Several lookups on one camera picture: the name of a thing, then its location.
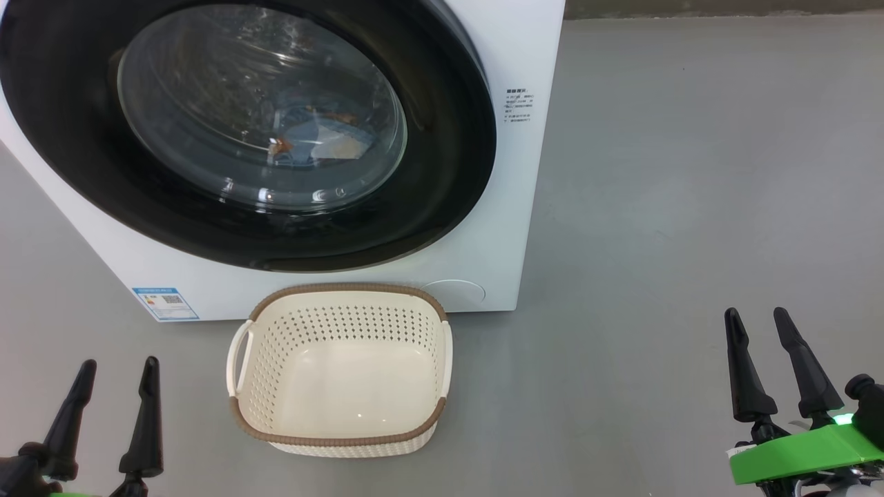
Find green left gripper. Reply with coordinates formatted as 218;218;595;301
0;355;165;497

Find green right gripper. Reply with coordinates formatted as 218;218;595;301
723;307;884;487

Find blue printed garment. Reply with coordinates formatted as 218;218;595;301
268;102;377;168

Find black round glass washer door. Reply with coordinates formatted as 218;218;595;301
0;0;498;273

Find white front-load washing machine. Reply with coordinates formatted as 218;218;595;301
0;0;568;324

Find blue energy label sticker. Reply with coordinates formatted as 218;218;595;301
131;286;200;322

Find cream laundry basket brown rim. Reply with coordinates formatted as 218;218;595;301
225;282;454;459

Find round white filter cover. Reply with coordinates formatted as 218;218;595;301
420;278;487;310

